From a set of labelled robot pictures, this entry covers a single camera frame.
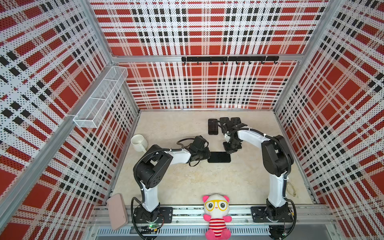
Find white wire mesh basket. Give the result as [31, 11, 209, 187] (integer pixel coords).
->
[74, 66, 128, 129]

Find black wall hook rail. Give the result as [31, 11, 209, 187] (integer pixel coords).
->
[181, 56, 280, 63]

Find white mug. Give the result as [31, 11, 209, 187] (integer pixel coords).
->
[131, 134, 148, 153]

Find black phone case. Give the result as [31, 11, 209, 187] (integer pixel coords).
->
[208, 152, 231, 164]

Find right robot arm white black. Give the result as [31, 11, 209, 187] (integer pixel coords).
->
[218, 118, 294, 210]

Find pink phone case at edge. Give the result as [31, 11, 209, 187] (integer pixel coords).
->
[107, 194, 129, 231]

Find pink panda plush toy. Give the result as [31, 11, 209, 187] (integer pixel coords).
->
[203, 194, 232, 240]

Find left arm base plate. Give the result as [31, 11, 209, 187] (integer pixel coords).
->
[133, 207, 174, 224]

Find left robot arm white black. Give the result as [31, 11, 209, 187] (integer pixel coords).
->
[133, 136, 211, 213]

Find black phone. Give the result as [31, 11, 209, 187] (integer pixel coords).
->
[219, 117, 230, 127]
[231, 117, 242, 126]

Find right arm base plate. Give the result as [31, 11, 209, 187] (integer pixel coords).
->
[251, 206, 294, 223]

